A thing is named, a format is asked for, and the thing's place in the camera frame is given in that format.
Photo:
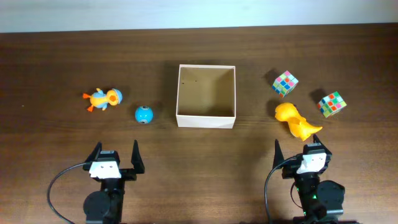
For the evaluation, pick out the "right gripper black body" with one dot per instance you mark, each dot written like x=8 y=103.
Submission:
x=288 y=172

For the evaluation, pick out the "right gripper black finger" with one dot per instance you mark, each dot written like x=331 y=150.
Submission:
x=278 y=156
x=317 y=143

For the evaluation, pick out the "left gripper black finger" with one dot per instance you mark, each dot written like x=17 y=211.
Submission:
x=136 y=159
x=95 y=153

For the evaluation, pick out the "orange dinosaur toy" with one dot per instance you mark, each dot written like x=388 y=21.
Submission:
x=298 y=125

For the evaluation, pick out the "multicoloured puzzle cube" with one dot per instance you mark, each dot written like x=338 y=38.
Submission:
x=284 y=83
x=331 y=104

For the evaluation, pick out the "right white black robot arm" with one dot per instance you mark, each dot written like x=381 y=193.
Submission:
x=320 y=201

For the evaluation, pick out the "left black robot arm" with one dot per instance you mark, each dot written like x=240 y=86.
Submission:
x=106 y=205

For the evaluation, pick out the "blue ball toy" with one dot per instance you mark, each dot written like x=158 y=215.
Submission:
x=144 y=114

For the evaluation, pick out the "orange and blue duck toy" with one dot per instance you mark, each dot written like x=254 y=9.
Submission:
x=101 y=100

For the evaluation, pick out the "open beige cardboard box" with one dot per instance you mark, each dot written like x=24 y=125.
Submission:
x=206 y=96

